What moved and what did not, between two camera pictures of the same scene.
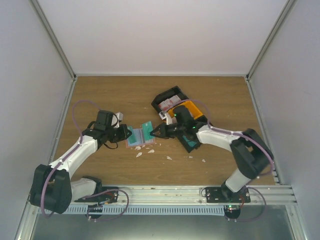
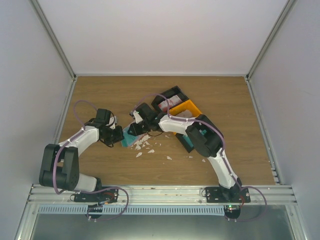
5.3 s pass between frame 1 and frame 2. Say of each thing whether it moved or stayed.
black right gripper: moved
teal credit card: moved
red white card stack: stayed
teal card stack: stayed
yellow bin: stayed
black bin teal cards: stayed
